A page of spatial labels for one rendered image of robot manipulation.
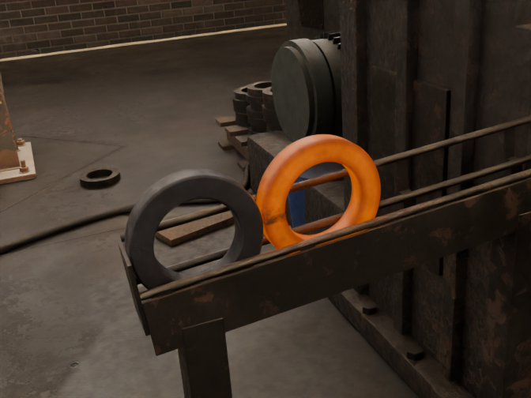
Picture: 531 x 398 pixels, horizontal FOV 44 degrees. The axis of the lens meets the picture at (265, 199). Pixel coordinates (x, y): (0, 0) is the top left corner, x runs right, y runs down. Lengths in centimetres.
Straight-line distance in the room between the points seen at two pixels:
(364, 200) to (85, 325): 125
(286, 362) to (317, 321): 21
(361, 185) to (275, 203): 14
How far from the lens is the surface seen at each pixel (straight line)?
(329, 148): 90
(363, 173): 94
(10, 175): 336
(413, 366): 163
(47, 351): 197
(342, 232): 93
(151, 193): 84
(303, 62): 221
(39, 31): 690
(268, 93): 273
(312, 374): 171
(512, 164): 115
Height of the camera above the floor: 106
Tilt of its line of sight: 23 degrees down
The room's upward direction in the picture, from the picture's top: 4 degrees counter-clockwise
